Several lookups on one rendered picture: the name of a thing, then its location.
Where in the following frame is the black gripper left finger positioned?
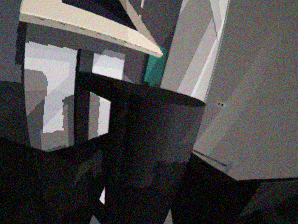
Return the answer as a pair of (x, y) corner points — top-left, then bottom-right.
(0, 133), (108, 224)

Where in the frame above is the beige square tile with dark blue centre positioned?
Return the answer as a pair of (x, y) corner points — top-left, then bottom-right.
(19, 0), (164, 59)

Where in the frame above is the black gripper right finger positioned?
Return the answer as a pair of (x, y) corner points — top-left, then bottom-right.
(170, 152), (298, 224)

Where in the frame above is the teal flat trowel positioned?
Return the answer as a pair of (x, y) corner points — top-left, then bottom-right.
(142, 44), (168, 87)

